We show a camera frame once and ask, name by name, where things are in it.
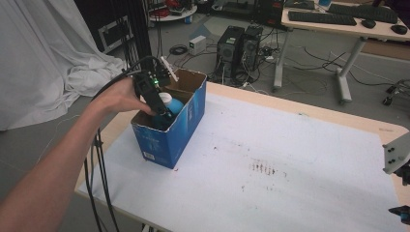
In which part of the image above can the white table mat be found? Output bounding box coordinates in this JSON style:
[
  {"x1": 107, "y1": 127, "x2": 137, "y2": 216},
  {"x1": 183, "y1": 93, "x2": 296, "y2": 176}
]
[{"x1": 77, "y1": 92, "x2": 408, "y2": 232}]

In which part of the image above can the white desk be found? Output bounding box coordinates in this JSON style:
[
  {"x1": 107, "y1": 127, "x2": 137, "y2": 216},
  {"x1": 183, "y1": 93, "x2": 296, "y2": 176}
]
[{"x1": 272, "y1": 0, "x2": 410, "y2": 104}]

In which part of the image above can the white curtain cloth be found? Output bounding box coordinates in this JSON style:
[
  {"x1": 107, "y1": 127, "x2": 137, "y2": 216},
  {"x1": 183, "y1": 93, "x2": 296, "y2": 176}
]
[{"x1": 0, "y1": 0, "x2": 128, "y2": 132}]

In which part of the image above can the black computer tower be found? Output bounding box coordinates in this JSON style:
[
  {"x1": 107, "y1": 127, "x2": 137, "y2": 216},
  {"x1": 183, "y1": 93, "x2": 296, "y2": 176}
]
[
  {"x1": 216, "y1": 25, "x2": 247, "y2": 82},
  {"x1": 241, "y1": 25, "x2": 265, "y2": 73}
]

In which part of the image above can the black computer mouse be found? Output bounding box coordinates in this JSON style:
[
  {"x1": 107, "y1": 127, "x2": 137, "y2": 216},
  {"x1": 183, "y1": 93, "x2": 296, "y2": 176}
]
[
  {"x1": 360, "y1": 18, "x2": 377, "y2": 30},
  {"x1": 390, "y1": 23, "x2": 409, "y2": 36}
]

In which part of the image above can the black cabinet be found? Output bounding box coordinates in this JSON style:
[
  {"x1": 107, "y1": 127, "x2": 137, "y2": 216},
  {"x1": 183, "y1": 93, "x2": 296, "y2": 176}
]
[{"x1": 255, "y1": 0, "x2": 285, "y2": 29}]

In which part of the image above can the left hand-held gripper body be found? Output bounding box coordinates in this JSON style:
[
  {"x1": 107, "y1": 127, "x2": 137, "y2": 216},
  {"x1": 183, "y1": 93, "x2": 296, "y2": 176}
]
[{"x1": 132, "y1": 56, "x2": 179, "y2": 117}]

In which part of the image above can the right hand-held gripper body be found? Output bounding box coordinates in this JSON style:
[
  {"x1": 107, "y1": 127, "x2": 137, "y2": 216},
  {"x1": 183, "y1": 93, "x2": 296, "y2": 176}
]
[{"x1": 382, "y1": 130, "x2": 410, "y2": 187}]

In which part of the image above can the metal cart with casters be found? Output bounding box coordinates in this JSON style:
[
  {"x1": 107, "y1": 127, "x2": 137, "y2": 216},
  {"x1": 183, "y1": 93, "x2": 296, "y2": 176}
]
[{"x1": 382, "y1": 78, "x2": 410, "y2": 107}]

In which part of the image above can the small white box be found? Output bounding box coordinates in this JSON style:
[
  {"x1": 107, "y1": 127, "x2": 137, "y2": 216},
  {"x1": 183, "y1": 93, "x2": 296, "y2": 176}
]
[{"x1": 188, "y1": 34, "x2": 208, "y2": 57}]

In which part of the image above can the wooden table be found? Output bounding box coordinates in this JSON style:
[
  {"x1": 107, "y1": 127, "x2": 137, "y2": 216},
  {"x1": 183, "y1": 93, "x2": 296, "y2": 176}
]
[{"x1": 73, "y1": 80, "x2": 410, "y2": 232}]

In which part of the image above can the blue bottle with white cap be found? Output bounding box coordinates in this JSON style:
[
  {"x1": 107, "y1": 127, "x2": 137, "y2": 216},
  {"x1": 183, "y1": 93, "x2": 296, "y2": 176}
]
[{"x1": 150, "y1": 92, "x2": 186, "y2": 131}]

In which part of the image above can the black keyboard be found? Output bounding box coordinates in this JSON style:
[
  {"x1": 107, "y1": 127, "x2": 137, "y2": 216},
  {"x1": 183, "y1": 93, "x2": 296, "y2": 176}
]
[
  {"x1": 287, "y1": 10, "x2": 359, "y2": 27},
  {"x1": 326, "y1": 2, "x2": 399, "y2": 25}
]

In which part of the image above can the person's left hand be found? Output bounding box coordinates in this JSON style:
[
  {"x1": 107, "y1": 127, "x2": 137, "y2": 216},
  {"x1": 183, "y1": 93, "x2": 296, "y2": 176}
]
[{"x1": 91, "y1": 76, "x2": 158, "y2": 117}]

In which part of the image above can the black metal frame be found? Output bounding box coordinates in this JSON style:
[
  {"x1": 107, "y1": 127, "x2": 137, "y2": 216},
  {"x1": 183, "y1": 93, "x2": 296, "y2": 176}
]
[{"x1": 73, "y1": 0, "x2": 153, "y2": 72}]

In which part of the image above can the round white table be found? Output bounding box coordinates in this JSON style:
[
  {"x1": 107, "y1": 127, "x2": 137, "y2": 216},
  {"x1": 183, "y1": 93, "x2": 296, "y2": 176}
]
[{"x1": 149, "y1": 0, "x2": 198, "y2": 23}]

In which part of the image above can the white framed black panel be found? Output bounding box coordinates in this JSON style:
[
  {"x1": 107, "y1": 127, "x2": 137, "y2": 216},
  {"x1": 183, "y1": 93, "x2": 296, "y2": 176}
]
[{"x1": 97, "y1": 14, "x2": 133, "y2": 55}]

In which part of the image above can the coiled black cable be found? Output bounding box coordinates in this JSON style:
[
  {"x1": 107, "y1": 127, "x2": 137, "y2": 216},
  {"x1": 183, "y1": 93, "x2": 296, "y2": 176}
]
[{"x1": 168, "y1": 43, "x2": 190, "y2": 56}]

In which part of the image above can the blue cardboard box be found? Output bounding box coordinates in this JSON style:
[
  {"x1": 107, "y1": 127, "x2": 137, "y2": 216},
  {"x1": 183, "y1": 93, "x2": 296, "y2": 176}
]
[{"x1": 130, "y1": 68, "x2": 208, "y2": 170}]

